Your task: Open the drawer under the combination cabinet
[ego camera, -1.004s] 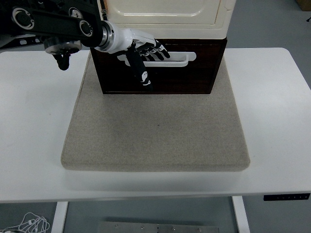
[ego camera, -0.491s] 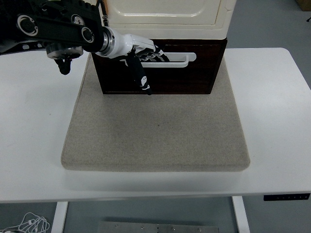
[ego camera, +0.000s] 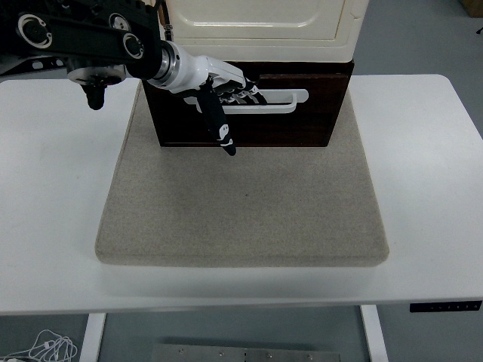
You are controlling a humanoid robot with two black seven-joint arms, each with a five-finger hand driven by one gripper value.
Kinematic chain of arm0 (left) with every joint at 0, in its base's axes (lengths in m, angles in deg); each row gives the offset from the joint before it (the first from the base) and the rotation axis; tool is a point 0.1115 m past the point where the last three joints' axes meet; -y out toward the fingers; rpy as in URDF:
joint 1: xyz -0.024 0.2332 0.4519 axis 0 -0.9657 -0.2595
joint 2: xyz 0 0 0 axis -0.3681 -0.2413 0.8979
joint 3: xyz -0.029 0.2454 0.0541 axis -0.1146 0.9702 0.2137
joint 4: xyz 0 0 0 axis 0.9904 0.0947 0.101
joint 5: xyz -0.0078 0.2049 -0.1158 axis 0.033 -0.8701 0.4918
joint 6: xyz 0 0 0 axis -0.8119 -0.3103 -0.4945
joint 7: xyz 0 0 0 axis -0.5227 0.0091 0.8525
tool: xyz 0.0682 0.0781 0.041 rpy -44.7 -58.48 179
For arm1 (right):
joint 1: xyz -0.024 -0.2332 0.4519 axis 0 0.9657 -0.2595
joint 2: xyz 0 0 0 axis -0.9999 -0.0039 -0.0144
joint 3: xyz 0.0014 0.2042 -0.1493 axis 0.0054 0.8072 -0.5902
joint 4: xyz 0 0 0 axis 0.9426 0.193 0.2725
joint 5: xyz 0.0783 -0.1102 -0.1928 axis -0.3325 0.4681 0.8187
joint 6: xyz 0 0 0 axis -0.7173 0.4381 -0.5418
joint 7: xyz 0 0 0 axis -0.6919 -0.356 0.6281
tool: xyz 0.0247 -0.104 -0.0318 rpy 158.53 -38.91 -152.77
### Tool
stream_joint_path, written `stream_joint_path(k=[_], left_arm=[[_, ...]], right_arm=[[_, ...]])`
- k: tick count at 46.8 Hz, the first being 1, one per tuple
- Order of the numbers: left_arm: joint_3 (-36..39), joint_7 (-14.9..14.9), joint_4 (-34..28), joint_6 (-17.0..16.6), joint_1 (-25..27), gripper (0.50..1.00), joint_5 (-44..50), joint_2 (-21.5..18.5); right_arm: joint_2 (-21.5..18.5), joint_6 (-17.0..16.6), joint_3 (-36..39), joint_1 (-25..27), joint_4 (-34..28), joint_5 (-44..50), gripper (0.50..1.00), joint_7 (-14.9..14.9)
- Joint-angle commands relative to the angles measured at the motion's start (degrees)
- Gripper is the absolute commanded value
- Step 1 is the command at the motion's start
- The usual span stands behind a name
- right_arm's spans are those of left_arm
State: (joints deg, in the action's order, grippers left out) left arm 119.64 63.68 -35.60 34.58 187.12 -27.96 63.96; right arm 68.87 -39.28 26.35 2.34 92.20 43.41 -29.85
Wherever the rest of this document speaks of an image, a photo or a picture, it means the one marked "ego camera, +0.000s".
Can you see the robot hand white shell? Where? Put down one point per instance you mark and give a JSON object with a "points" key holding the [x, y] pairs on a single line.
{"points": [[196, 71]]}

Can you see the dark wooden drawer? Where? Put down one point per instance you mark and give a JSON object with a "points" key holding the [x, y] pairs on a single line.
{"points": [[302, 124]]}

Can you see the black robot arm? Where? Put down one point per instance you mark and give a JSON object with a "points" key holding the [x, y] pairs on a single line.
{"points": [[75, 34]]}

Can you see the cream cabinet door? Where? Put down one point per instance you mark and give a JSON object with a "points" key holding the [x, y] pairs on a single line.
{"points": [[264, 15]]}

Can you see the dark wooden drawer case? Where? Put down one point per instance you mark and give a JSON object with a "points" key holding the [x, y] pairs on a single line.
{"points": [[302, 68]]}

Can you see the cream plastic cabinet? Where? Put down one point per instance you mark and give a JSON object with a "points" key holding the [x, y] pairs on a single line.
{"points": [[302, 49]]}

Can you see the beige fabric mat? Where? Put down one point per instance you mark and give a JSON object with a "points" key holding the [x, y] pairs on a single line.
{"points": [[241, 207]]}

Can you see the brown cardboard box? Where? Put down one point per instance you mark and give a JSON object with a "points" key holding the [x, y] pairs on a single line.
{"points": [[473, 7]]}

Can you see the grey metal plate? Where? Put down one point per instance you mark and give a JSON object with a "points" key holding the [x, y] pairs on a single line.
{"points": [[245, 354]]}

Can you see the white table leg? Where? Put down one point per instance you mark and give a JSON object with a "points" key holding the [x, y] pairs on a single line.
{"points": [[375, 335], [92, 339]]}

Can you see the black table control panel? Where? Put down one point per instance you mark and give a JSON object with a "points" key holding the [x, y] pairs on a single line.
{"points": [[445, 306]]}

